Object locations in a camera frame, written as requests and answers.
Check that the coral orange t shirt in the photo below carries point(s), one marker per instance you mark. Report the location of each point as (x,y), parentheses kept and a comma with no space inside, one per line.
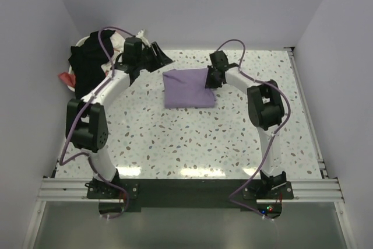
(68,79)

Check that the black t shirt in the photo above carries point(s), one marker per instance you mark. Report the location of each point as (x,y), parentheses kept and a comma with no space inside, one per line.
(86,61)

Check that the white t shirt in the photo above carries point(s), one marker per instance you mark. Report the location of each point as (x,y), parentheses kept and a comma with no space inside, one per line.
(117,42)

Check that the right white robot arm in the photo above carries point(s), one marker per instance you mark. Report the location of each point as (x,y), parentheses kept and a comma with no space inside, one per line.
(266,113)

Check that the aluminium frame rail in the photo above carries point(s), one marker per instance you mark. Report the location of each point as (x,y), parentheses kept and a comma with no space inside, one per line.
(53,190)

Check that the purple t shirt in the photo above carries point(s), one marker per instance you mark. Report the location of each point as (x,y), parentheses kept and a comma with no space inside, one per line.
(185,88)

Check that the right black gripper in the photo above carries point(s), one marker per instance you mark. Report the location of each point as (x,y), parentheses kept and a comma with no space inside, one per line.
(209,84)

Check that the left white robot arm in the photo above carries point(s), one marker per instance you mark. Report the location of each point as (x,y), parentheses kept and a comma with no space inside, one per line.
(86,123)

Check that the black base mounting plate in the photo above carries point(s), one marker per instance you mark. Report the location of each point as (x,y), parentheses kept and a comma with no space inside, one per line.
(133,195)

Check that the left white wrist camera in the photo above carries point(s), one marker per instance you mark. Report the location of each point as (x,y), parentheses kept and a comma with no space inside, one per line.
(141,35)

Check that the white laundry basket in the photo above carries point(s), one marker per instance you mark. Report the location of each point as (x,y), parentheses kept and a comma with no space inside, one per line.
(78,44)

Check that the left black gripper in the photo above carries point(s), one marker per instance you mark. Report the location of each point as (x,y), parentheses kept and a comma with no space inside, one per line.
(159,60)

